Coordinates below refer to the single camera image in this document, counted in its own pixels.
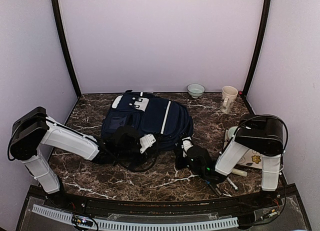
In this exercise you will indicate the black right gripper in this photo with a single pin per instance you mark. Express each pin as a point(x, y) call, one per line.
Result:
point(179, 164)

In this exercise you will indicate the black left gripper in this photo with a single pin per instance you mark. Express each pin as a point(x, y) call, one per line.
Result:
point(155, 149)

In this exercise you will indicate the navy blue student backpack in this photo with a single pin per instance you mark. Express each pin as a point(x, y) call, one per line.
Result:
point(149, 114)

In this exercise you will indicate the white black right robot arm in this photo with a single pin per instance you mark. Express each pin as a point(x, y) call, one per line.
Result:
point(265, 134)

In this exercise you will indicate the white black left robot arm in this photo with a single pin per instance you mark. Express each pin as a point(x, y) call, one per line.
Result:
point(36, 128)

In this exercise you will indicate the black marker blue cap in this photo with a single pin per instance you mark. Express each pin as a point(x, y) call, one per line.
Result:
point(214, 188)

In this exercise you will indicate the yellow highlighter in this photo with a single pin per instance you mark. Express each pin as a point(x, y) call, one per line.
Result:
point(239, 172)

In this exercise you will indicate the celadon bowl on plate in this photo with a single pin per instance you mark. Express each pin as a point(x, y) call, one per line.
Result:
point(231, 132)

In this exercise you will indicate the white marker pen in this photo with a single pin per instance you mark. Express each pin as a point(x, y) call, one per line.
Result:
point(232, 184)

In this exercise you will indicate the square floral plate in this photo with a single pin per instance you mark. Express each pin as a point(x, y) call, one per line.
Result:
point(251, 159)

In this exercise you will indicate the celadon bowl at back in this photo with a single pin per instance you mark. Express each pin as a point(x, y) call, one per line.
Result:
point(195, 90)

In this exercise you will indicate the cream ceramic mug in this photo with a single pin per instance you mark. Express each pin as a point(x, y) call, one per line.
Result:
point(229, 95)

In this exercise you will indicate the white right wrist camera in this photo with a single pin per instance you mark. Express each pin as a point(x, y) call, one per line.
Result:
point(186, 145)

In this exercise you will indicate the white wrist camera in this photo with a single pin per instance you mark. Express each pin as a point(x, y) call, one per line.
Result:
point(146, 142)
point(186, 145)

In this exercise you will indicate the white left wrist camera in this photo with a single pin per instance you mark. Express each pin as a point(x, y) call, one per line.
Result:
point(146, 142)

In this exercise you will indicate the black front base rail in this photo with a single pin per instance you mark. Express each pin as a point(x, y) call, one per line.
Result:
point(231, 202)

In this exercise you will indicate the grey slotted cable duct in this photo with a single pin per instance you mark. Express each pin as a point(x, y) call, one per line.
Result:
point(123, 222)

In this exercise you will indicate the black left frame post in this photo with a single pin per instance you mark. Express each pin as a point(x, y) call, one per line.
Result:
point(64, 47)

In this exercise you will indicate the black frame post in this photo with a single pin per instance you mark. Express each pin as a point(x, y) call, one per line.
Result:
point(64, 47)
point(257, 47)

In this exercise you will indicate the black right frame post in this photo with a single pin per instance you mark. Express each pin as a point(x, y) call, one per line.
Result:
point(257, 47)

